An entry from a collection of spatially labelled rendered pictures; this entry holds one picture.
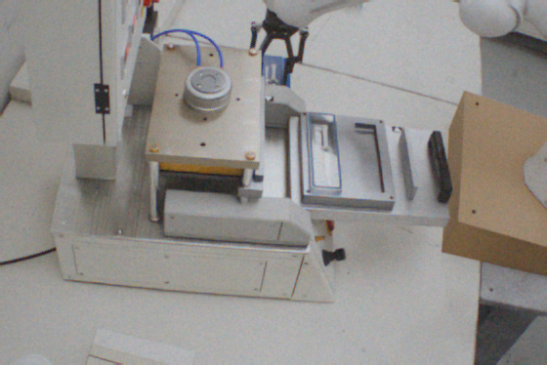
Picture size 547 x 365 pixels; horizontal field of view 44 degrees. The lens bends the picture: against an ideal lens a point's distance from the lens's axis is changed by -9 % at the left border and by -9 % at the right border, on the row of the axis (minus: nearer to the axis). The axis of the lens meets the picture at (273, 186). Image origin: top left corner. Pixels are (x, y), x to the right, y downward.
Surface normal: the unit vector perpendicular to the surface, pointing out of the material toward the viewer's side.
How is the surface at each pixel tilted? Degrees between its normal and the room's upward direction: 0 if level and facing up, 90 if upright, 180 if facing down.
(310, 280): 90
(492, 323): 90
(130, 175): 0
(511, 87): 0
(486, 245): 90
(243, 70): 0
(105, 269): 90
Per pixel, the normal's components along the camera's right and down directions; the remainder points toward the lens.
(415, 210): 0.12, -0.62
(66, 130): 0.00, 0.77
